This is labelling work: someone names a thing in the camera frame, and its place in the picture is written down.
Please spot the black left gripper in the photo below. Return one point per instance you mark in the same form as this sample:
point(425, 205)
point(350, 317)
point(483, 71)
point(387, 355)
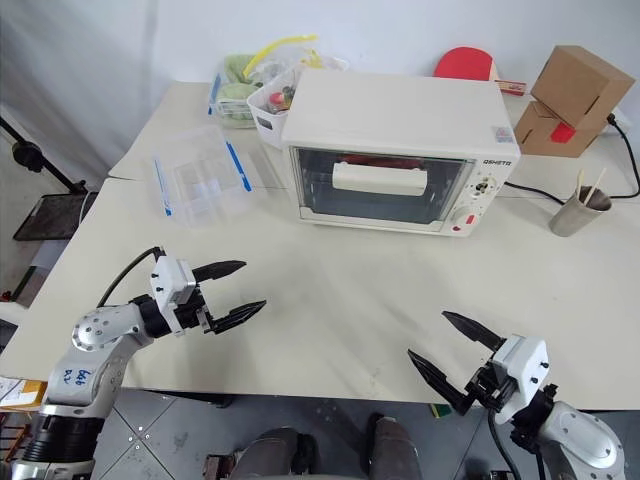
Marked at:
point(197, 312)

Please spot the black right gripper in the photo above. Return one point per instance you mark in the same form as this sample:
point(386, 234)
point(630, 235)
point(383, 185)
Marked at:
point(492, 390)

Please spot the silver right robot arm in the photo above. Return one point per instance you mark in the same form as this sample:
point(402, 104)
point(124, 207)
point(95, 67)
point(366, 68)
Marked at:
point(580, 440)

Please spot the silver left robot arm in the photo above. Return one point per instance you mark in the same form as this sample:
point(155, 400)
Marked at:
point(100, 330)

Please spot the white toaster oven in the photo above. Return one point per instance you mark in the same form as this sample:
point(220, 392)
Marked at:
point(395, 110)

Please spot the yellow green sponge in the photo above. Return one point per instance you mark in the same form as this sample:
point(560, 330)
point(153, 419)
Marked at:
point(441, 410)

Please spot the clear compartment box blue latches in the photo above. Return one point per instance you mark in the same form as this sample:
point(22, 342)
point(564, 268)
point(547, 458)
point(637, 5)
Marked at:
point(200, 175)

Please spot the white plastic basket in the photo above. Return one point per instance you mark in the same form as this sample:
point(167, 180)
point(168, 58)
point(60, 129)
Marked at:
point(267, 125)

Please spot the metal cup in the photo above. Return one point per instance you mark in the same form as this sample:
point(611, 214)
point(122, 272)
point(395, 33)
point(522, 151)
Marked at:
point(575, 217)

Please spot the black flat tray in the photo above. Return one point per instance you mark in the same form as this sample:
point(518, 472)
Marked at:
point(52, 215)

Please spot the small bottle with red cap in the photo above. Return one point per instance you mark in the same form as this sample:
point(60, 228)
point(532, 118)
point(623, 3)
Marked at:
point(276, 102)

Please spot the clear box with green items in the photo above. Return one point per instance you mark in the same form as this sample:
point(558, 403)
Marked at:
point(232, 92)

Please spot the wooden chopstick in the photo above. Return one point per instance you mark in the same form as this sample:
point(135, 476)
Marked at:
point(580, 182)
point(596, 184)

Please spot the yellow envelope with papers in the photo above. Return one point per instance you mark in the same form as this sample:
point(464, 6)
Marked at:
point(25, 392)

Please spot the cardboard box with red patch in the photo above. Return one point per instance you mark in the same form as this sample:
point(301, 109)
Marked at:
point(540, 132)

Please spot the black stand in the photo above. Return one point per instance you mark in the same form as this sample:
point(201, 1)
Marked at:
point(35, 150)

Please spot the clear bag with yellow zip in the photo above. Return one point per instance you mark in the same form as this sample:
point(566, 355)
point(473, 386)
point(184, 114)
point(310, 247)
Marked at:
point(280, 52)

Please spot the red table tennis paddle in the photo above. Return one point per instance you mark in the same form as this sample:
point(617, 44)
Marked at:
point(462, 62)

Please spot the plain brown cardboard box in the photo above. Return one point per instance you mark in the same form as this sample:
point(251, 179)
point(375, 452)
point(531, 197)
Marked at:
point(580, 85)

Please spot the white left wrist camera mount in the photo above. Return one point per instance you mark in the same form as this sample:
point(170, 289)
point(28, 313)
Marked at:
point(170, 280)

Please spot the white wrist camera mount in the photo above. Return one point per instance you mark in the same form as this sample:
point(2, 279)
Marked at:
point(170, 280)
point(522, 370)

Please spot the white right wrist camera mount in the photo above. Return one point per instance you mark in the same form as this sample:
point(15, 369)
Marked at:
point(522, 370)

